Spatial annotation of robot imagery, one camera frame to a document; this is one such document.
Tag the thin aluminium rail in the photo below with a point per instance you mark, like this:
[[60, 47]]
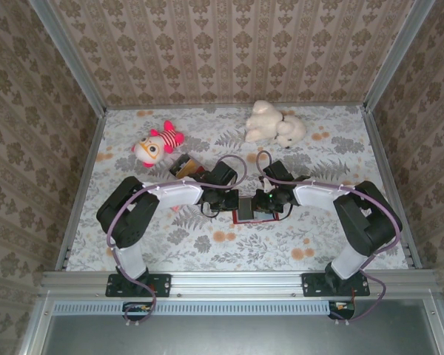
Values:
[[225, 106]]

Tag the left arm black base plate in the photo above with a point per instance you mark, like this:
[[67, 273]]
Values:
[[159, 284]]

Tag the grey metal panel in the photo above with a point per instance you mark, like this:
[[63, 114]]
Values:
[[237, 336]]

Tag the pink owl plush toy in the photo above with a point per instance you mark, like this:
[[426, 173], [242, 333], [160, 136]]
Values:
[[149, 148]]

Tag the pink paper packet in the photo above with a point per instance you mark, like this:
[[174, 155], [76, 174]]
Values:
[[175, 208]]

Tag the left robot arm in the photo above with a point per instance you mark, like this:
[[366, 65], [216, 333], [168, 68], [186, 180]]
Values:
[[127, 218]]

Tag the red leather card holder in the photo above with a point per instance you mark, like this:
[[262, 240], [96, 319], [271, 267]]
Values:
[[244, 223]]

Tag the black VIP card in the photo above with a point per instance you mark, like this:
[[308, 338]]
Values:
[[245, 209]]

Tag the white plush dog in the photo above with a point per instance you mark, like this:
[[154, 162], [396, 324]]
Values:
[[266, 125]]

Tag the plain black card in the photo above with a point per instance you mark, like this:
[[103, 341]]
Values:
[[179, 162]]

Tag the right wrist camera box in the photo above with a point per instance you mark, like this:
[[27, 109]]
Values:
[[267, 183]]

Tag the clear plastic box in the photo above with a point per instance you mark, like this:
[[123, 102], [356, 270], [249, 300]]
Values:
[[174, 174]]

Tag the aluminium frame post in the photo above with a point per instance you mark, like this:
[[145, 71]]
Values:
[[70, 55], [395, 55]]

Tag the pale grey card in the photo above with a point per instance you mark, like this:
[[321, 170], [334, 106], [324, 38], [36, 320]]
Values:
[[263, 216]]

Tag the floral print table sheet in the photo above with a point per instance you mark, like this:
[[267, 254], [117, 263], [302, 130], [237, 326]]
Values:
[[266, 240]]

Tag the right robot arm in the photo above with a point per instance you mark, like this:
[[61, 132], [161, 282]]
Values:
[[366, 222]]

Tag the tan card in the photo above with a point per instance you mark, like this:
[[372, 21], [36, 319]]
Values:
[[188, 169]]

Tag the wide aluminium beam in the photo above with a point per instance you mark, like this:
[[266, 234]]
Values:
[[237, 283]]

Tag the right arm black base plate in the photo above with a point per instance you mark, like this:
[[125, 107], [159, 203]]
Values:
[[314, 286]]

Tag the aluminium side rail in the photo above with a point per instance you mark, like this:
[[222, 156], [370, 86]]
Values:
[[394, 192], [79, 192]]

